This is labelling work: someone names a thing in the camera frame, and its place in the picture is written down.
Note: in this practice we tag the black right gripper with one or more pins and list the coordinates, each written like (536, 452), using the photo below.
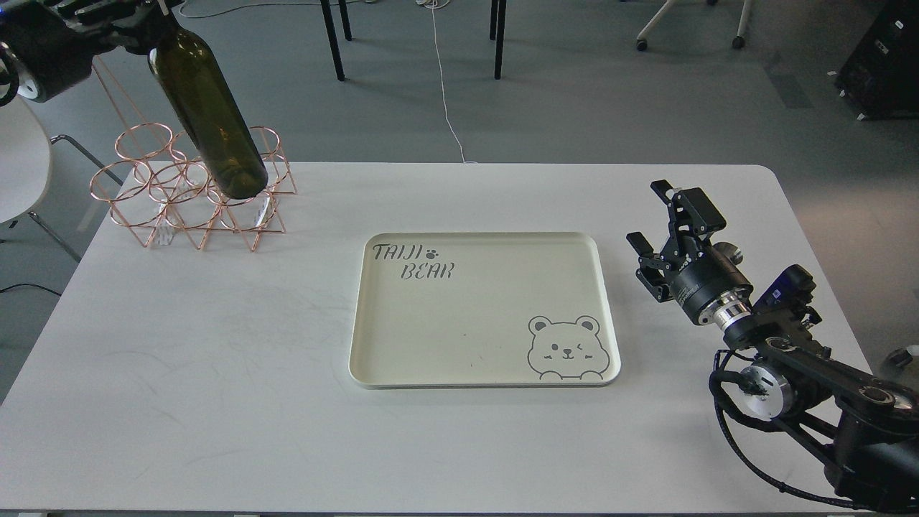
(688, 269)

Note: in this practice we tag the steel double jigger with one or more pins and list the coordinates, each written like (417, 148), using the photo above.
(731, 252)

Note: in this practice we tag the cream bear print tray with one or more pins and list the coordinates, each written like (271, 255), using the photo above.
(482, 310)

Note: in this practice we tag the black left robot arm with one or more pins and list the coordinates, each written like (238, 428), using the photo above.
(49, 46)

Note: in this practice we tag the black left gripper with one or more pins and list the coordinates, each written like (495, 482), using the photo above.
(42, 56)

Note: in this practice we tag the black equipment case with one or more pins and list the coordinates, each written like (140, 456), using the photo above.
(880, 78)

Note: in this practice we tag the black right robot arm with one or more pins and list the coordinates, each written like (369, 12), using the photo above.
(772, 375)

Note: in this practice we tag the dark green wine bottle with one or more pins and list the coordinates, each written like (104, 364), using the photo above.
(190, 76)

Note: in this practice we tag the copper wire bottle rack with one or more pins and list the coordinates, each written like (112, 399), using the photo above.
(160, 189)

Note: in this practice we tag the white office chair base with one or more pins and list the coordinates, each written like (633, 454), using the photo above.
(672, 23)

